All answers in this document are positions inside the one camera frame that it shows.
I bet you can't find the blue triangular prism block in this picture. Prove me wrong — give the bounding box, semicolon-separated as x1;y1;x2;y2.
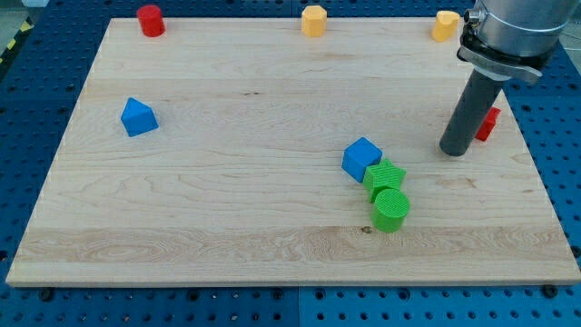
121;97;159;137

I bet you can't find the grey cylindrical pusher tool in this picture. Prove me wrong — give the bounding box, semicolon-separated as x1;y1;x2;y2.
439;69;504;156

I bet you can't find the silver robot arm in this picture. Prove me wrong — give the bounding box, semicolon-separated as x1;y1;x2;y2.
457;0;580;84

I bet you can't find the red cylinder block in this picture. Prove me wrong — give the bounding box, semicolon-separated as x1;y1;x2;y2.
136;5;165;37

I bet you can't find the wooden board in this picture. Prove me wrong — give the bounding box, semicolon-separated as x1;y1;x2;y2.
6;18;580;287

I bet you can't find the green star block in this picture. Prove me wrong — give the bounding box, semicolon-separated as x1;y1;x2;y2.
362;160;407;203

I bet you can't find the red star block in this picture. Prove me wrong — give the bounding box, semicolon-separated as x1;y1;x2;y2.
475;107;501;142

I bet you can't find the blue cube block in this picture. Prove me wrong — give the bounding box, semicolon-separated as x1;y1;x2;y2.
341;137;383;183

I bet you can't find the green cylinder block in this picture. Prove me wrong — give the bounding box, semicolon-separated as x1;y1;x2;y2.
370;189;410;233

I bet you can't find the yellow octagon block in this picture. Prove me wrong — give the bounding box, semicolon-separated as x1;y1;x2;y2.
301;5;327;37

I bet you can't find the yellow heart block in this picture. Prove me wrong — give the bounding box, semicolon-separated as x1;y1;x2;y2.
430;11;460;43

